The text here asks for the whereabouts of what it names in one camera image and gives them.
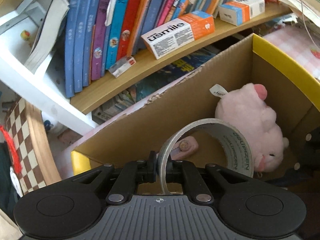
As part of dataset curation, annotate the clear packing tape roll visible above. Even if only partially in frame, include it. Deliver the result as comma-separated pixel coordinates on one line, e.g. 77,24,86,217
157,118,254,194

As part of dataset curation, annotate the yellow cardboard box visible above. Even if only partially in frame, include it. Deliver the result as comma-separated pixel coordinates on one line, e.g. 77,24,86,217
72,34,319,180

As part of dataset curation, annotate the pink plush pig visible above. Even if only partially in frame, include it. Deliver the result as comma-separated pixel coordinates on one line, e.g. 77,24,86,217
210,83,289,172

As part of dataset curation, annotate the wooden chessboard box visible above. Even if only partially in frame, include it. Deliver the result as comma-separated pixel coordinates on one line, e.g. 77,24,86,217
4,98,61,196

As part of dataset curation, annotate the small red white packet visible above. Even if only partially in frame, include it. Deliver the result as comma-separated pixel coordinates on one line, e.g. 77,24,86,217
108,56,136,78

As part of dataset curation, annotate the wooden bookshelf board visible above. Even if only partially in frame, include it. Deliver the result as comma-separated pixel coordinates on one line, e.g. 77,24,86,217
71,3,291,114

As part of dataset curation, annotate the red tassel ornament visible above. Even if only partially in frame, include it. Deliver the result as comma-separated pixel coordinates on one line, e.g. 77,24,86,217
0,125,22,174

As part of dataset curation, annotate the pile of clothes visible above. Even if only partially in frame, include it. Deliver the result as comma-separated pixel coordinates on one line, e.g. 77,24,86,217
0,142,20,222

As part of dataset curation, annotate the orange white usmile box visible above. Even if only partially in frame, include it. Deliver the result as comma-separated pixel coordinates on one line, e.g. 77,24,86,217
142,10,215,60

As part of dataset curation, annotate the row of books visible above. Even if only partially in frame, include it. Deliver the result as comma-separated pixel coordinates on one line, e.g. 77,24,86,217
24,0,276,99

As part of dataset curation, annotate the pink cartoon table mat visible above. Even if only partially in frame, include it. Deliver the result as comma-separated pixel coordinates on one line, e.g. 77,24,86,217
264,26,320,81

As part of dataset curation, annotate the small orange blue box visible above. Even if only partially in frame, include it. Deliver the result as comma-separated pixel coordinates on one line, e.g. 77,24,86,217
219,0,265,26

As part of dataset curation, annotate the white hanging cable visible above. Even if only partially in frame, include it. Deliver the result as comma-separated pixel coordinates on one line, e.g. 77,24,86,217
299,0,320,53

